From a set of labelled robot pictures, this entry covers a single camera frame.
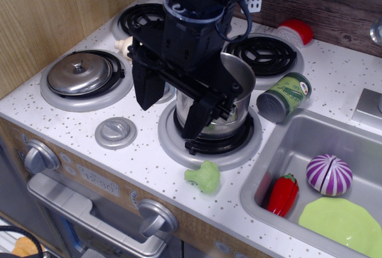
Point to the back left black burner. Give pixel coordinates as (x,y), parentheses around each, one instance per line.
(147,15)

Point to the steel pot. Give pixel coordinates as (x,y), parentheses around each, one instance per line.
(239,79)

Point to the purple toy onion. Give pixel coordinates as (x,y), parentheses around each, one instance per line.
(329,175)

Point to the back right black burner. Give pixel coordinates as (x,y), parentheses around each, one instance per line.
(265,55)

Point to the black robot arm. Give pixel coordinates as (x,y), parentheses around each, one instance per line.
(185,51)

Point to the light green toy plate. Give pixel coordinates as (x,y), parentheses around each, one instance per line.
(343,222)

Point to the green toy broccoli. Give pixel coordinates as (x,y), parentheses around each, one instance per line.
(207,177)

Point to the front right black burner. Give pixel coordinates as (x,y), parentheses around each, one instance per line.
(221,146)

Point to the silver sink basin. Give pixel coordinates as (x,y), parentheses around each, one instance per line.
(289,149)

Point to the red toy pepper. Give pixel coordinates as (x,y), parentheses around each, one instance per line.
(283,195)

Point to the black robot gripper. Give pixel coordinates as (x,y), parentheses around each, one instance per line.
(185,53)

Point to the silver oven door handle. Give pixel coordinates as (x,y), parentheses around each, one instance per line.
(77,209)

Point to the front silver stovetop knob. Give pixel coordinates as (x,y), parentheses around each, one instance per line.
(115,133)

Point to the silver faucet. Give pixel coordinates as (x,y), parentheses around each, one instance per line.
(368,109)

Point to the green toy pea can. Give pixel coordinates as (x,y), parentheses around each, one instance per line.
(284,97)

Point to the rear silver stovetop knob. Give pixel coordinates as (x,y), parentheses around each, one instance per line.
(169,93)

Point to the cream toy bottle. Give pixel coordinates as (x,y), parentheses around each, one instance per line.
(122,46)

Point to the orange object bottom left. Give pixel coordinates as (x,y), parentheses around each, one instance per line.
(24,246)

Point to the silver stovetop knob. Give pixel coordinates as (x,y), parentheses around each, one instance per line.
(169,93)
(115,133)

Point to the right silver oven knob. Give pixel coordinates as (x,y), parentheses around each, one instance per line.
(156,217)

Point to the left silver oven knob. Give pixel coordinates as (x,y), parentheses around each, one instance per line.
(40,157)

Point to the silver oven knob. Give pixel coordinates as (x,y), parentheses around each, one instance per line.
(40,157)
(156,217)

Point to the steel pot lid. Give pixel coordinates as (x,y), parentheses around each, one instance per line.
(80,73)

